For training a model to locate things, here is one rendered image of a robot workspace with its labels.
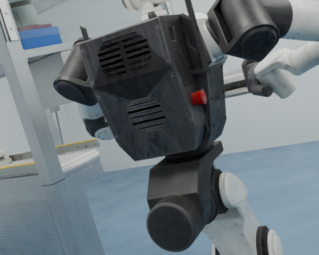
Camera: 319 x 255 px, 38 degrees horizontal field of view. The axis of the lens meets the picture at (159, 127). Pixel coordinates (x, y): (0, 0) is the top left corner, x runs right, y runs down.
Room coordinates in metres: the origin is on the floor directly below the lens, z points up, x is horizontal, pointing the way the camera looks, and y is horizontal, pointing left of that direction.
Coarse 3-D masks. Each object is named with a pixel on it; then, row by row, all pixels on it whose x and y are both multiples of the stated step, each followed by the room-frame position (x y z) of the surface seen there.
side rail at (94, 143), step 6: (72, 144) 1.98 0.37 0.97; (78, 144) 1.96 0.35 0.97; (84, 144) 1.94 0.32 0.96; (90, 144) 1.92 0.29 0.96; (96, 144) 1.90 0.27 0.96; (60, 150) 2.04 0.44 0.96; (66, 150) 2.01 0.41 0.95; (72, 150) 1.99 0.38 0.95; (12, 156) 2.25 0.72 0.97; (18, 156) 2.22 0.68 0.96; (24, 156) 2.20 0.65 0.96; (30, 156) 2.17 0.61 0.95
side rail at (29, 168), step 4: (28, 164) 1.75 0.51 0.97; (32, 164) 1.73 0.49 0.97; (4, 168) 1.84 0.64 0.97; (8, 168) 1.83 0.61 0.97; (12, 168) 1.81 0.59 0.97; (16, 168) 1.80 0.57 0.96; (20, 168) 1.78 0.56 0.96; (24, 168) 1.77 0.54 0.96; (28, 168) 1.75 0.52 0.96; (32, 168) 1.74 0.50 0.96; (0, 172) 1.87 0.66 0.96; (4, 172) 1.85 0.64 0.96; (8, 172) 1.83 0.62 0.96; (12, 172) 1.82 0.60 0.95; (16, 172) 1.80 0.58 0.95; (20, 172) 1.79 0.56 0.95; (24, 172) 1.77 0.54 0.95; (28, 172) 1.76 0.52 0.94; (0, 176) 1.87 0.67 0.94
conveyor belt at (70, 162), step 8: (72, 152) 1.99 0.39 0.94; (80, 152) 1.92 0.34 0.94; (88, 152) 1.87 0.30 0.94; (96, 152) 1.89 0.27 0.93; (24, 160) 2.19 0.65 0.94; (32, 160) 2.11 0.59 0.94; (64, 160) 1.83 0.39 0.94; (72, 160) 1.79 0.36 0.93; (80, 160) 1.81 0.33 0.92; (88, 160) 1.84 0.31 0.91; (96, 160) 1.89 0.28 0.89; (64, 168) 1.74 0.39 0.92; (72, 168) 1.77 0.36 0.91; (80, 168) 1.82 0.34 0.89; (8, 176) 1.87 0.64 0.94; (16, 176) 1.84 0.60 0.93; (64, 176) 1.75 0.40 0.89
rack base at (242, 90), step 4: (240, 88) 1.63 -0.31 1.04; (244, 88) 1.61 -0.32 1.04; (224, 92) 1.64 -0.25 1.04; (228, 92) 1.64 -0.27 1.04; (232, 92) 1.63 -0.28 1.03; (236, 92) 1.62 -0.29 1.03; (240, 92) 1.62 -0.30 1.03; (244, 92) 1.62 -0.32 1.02; (248, 92) 1.62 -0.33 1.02; (228, 96) 1.65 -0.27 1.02; (232, 96) 1.65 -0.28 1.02
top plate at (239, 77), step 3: (234, 75) 1.65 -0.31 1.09; (237, 75) 1.62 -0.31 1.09; (240, 75) 1.61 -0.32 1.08; (243, 75) 1.60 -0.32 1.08; (225, 78) 1.64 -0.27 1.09; (228, 78) 1.63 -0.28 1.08; (231, 78) 1.62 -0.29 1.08; (234, 78) 1.62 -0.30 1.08; (237, 78) 1.61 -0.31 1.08; (240, 78) 1.61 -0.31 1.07; (243, 78) 1.61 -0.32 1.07; (225, 81) 1.64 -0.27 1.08; (228, 81) 1.63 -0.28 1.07; (231, 81) 1.63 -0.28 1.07; (234, 81) 1.62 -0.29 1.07
